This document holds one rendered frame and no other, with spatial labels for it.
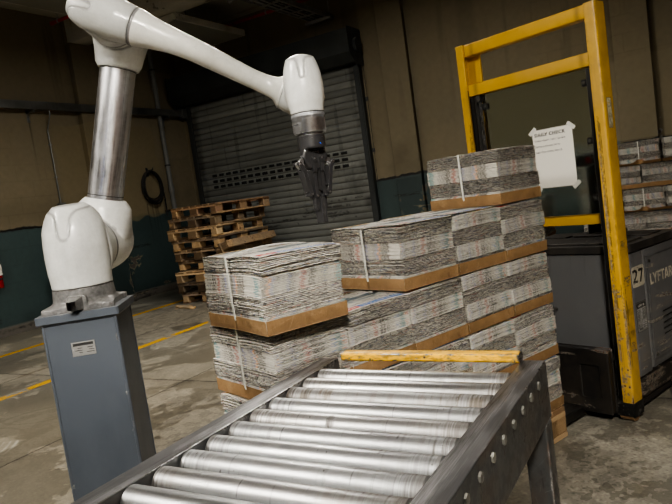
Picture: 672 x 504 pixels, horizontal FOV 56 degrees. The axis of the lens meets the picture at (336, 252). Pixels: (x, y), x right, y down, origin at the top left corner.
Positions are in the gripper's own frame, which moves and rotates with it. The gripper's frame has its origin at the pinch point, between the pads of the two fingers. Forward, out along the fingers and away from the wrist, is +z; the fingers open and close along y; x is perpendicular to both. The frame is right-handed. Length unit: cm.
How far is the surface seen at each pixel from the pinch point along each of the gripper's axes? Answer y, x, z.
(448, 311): -66, -17, 45
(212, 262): 12.8, -41.9, 12.1
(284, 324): 9.6, -11.9, 30.6
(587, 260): -173, -21, 45
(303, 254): 0.0, -11.1, 12.2
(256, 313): 15.0, -16.9, 26.4
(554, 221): -166, -32, 24
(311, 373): 24.3, 18.2, 36.5
